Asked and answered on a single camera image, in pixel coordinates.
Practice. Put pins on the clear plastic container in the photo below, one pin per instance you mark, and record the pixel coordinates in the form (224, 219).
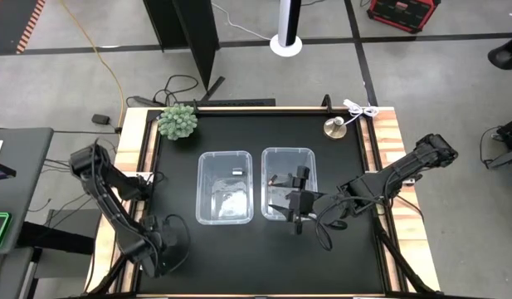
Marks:
(276, 158)
(224, 203)

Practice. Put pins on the black frame corner bracket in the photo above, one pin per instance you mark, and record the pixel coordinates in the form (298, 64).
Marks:
(326, 104)

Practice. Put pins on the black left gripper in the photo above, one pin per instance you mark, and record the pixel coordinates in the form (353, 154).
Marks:
(158, 243)

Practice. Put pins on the black mat with striped edge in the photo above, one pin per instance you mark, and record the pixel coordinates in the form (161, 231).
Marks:
(11, 23)

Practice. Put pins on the red and black tool case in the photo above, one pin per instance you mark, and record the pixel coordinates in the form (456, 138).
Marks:
(401, 14)

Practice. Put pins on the dark tablet device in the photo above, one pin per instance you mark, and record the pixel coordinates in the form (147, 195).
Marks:
(0, 171)

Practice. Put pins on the black power adapter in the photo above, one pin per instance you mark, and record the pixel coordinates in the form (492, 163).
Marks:
(100, 119)

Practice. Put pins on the small silver black battery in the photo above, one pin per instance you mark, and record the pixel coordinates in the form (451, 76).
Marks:
(237, 171)

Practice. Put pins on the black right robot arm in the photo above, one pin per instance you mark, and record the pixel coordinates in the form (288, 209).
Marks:
(405, 168)

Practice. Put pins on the black equipment stand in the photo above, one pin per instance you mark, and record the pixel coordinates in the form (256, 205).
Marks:
(506, 145)

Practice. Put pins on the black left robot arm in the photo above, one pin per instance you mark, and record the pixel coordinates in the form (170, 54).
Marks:
(110, 199)

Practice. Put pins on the black round stool base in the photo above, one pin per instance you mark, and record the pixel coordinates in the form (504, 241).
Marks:
(506, 54)

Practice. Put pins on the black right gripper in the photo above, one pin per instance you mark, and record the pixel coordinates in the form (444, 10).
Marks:
(303, 203)

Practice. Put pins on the white pole with round base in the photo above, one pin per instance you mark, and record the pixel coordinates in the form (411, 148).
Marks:
(286, 29)

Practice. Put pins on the green artificial succulent plant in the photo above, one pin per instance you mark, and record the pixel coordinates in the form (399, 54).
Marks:
(177, 122)

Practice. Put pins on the black partition panel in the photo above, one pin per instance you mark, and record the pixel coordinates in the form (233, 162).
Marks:
(189, 33)

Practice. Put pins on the grey side desk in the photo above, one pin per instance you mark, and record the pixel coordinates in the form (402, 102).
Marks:
(23, 187)

